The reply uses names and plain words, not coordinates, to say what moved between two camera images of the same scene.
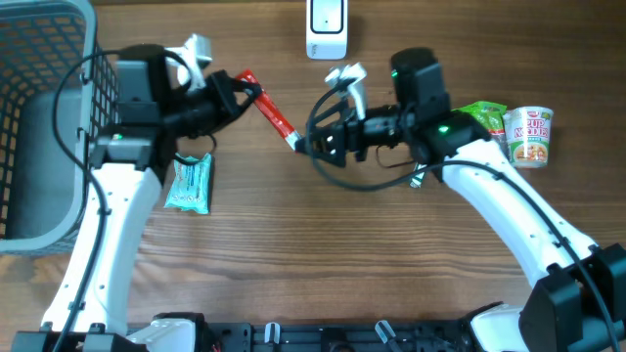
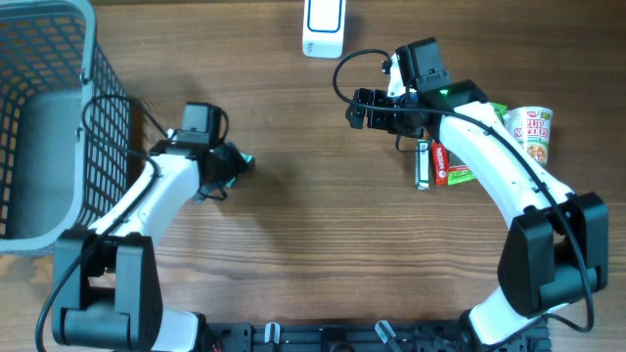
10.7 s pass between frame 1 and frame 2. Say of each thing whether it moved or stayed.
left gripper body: moved
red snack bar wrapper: moved
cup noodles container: stayed
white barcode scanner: stayed
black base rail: stayed
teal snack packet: moved
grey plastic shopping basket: stayed
